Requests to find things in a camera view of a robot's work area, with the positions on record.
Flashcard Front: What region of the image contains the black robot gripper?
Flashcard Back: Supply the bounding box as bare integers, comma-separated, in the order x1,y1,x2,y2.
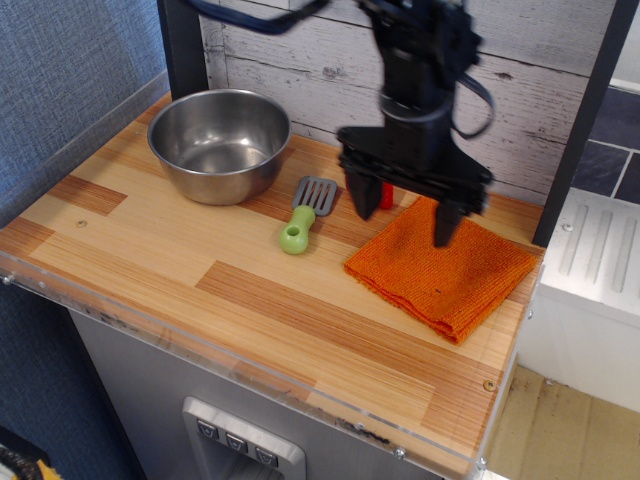
337,107,493,248

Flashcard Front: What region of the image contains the orange cloth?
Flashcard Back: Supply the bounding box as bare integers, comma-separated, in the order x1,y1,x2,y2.
344,197,537,345

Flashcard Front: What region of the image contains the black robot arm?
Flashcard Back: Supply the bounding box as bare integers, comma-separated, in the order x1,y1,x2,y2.
337,1,493,247

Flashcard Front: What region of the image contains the clear acrylic table edge guard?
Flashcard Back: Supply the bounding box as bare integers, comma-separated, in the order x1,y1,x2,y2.
0,252,489,479

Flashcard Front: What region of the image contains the red toy strawberry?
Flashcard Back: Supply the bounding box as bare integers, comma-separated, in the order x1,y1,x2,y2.
379,182,394,209

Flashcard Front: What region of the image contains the stainless steel bowl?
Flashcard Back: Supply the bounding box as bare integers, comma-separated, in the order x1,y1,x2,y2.
147,89,292,206

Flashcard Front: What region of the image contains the silver toy fridge dispenser panel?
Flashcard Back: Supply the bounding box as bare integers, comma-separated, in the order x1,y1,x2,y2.
182,396,307,479

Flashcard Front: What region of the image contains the yellow black object bottom corner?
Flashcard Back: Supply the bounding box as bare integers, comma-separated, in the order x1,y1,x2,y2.
1,445,62,480

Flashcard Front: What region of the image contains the green handled grey toy spatula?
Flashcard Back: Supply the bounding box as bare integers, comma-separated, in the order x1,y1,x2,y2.
279,176,338,255

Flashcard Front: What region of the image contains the dark right frame post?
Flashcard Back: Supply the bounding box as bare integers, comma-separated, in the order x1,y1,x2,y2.
532,0,639,247

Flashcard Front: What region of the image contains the dark frame post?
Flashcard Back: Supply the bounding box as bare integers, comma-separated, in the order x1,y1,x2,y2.
156,0,209,100
532,0,639,247

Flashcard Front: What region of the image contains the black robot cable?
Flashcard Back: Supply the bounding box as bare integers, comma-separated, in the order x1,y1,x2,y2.
184,0,497,141

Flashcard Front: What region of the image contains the dark left frame post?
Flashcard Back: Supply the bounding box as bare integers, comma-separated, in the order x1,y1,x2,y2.
156,0,209,100

